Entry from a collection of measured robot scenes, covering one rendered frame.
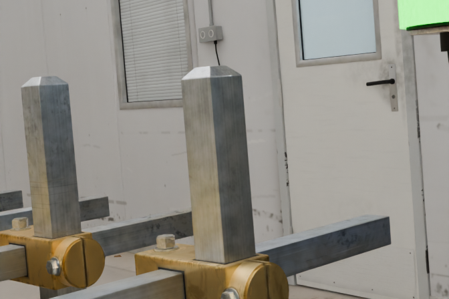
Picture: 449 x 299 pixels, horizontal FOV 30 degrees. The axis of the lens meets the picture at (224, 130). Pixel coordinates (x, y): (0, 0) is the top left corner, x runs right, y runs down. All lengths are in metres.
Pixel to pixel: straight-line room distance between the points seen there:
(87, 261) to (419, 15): 0.50
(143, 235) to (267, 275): 0.34
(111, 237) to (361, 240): 0.28
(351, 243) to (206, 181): 0.23
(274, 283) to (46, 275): 0.29
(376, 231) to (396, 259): 3.23
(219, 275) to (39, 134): 0.28
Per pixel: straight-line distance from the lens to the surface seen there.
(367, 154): 4.12
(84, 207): 1.23
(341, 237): 0.83
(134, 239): 0.97
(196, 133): 0.66
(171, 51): 5.37
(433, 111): 3.84
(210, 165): 0.65
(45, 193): 0.85
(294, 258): 0.78
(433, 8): 0.44
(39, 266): 0.87
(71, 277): 0.84
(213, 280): 0.66
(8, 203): 1.45
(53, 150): 0.85
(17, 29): 7.25
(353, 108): 4.15
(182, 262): 0.68
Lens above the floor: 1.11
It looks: 3 degrees down
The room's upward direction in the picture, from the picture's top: 5 degrees counter-clockwise
